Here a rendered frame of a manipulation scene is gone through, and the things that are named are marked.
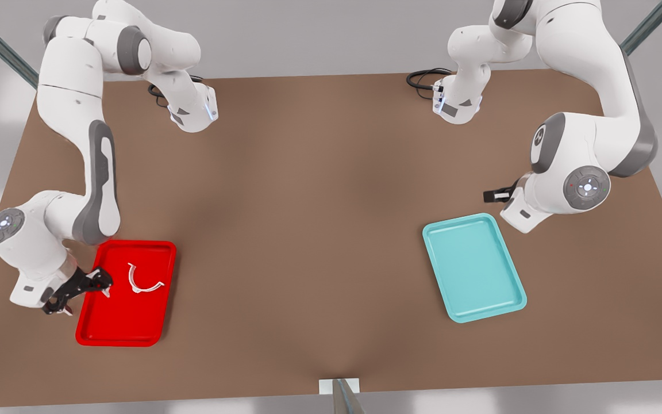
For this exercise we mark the white frame post foot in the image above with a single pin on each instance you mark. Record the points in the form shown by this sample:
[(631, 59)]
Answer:
[(325, 386)]

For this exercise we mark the teal rectangular tray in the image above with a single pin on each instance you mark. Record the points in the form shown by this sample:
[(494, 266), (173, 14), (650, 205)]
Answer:
[(474, 270)]

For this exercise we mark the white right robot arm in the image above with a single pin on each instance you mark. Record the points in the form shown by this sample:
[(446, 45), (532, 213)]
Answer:
[(72, 103)]

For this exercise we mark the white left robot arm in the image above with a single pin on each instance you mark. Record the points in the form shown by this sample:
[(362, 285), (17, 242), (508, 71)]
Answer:
[(595, 144)]

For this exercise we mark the white drainage pipe clamp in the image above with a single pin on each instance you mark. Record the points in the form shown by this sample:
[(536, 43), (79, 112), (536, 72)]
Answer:
[(135, 284)]

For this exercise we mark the red rectangular tray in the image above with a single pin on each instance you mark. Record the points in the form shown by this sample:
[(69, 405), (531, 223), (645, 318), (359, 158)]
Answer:
[(118, 319)]

